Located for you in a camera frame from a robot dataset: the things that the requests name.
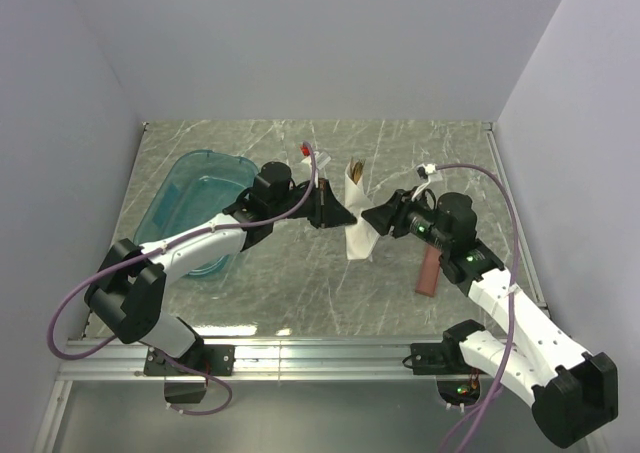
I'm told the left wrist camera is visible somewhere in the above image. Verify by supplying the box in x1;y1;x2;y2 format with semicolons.
300;143;331;170

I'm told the brown utensil tray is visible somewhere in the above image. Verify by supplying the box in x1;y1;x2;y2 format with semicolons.
414;245;441;297

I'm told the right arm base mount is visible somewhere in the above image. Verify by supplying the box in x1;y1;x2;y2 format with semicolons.
402;319;485;375

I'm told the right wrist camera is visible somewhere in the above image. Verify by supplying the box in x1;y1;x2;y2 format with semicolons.
411;163;443;201

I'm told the teal transparent plastic bin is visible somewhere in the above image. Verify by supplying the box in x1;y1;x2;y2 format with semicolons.
133;149;261;280

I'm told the white paper napkin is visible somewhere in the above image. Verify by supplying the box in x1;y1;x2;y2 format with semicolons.
344;164;379;261

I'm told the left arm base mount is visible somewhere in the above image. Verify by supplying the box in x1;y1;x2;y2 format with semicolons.
143;326;235;376

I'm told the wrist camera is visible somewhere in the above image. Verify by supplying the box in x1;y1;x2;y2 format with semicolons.
300;143;331;170
411;163;443;201

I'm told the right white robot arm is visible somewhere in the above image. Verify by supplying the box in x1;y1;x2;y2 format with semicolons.
361;190;619;448

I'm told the aluminium front rail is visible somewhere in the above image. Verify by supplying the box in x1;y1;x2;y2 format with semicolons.
56;336;428;382

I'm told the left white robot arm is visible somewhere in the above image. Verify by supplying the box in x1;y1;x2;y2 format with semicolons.
84;162;356;371

